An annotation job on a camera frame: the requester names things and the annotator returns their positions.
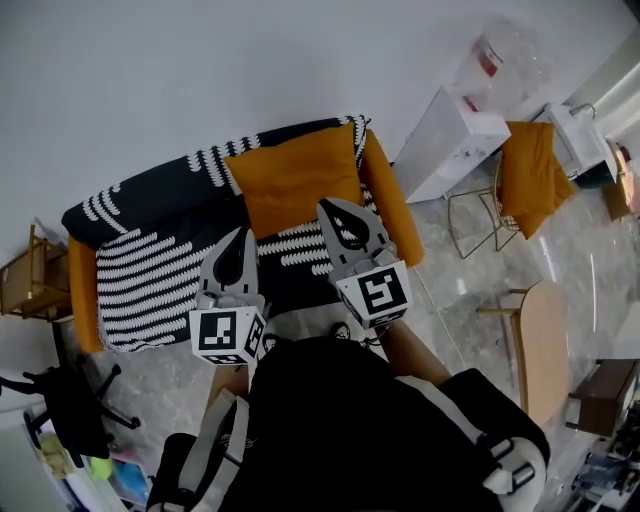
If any person's left forearm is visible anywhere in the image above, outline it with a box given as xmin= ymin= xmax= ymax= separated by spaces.
xmin=207 ymin=363 xmax=251 ymax=412

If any white sink cabinet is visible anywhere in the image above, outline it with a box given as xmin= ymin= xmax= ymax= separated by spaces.
xmin=532 ymin=102 xmax=619 ymax=182

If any cluttered electronic equipment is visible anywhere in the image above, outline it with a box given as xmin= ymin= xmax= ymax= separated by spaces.
xmin=569 ymin=434 xmax=640 ymax=502

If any clear water bottle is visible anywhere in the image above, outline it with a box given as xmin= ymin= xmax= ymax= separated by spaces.
xmin=452 ymin=17 xmax=551 ymax=114

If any orange sofa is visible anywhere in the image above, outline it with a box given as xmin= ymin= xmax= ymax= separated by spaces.
xmin=67 ymin=117 xmax=425 ymax=355

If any brown wooden cabinet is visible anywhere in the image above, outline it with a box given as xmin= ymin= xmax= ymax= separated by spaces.
xmin=564 ymin=357 xmax=640 ymax=440

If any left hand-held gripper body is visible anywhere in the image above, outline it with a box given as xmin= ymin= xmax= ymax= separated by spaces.
xmin=188 ymin=291 xmax=270 ymax=366

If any yellow-green item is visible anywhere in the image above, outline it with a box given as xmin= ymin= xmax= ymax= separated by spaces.
xmin=89 ymin=456 xmax=116 ymax=482

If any wooden oval coffee table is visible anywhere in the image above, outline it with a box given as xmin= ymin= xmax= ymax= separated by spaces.
xmin=477 ymin=279 xmax=574 ymax=430

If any orange sofa cushion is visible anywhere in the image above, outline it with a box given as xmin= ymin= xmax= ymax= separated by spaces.
xmin=223 ymin=122 xmax=365 ymax=240

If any blue plastic item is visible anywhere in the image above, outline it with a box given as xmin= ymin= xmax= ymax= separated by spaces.
xmin=112 ymin=460 xmax=147 ymax=497

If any black white patterned cloth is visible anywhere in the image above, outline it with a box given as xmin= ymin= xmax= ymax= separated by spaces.
xmin=62 ymin=114 xmax=386 ymax=354

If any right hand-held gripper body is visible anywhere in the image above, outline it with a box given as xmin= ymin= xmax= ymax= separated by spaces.
xmin=327 ymin=243 xmax=416 ymax=332

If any wooden shelf rack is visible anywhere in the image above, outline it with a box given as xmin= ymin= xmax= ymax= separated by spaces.
xmin=0 ymin=219 xmax=74 ymax=322

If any person's right forearm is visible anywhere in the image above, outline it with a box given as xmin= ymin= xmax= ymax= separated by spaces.
xmin=378 ymin=319 xmax=454 ymax=390

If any green bin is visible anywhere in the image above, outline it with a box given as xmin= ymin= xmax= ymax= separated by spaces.
xmin=574 ymin=164 xmax=619 ymax=191

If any brown pouf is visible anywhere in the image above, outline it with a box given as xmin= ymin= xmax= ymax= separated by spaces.
xmin=603 ymin=169 xmax=640 ymax=222

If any black office chair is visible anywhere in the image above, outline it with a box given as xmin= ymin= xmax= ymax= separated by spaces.
xmin=0 ymin=352 xmax=143 ymax=469

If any white body harness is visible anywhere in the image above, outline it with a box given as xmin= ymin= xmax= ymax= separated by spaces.
xmin=177 ymin=374 xmax=551 ymax=507

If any person's black clothing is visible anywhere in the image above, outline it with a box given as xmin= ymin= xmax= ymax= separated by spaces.
xmin=147 ymin=333 xmax=551 ymax=512

